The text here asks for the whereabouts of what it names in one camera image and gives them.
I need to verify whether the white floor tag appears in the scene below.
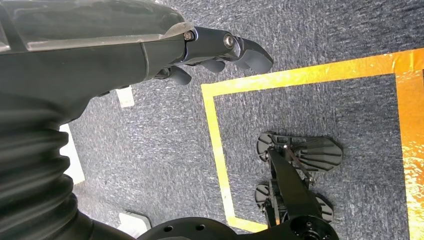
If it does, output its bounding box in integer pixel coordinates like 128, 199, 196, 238
115, 85, 136, 109

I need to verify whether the white desk leg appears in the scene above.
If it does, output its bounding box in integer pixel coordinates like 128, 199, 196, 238
58, 123, 86, 186

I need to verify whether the grey floor socket box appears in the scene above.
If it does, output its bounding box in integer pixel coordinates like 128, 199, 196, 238
116, 211, 153, 239

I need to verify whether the black robot hip joint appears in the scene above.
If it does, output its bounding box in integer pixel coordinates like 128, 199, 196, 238
136, 215, 340, 240

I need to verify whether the yellow floor tape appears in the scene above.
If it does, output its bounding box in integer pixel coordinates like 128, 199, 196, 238
201, 47, 424, 240

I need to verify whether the black robot foot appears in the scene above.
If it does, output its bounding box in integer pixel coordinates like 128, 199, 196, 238
254, 182, 334, 224
255, 131, 344, 174

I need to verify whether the black robot leg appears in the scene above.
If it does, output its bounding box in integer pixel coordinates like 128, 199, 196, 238
266, 145, 324, 229
263, 178, 289, 229

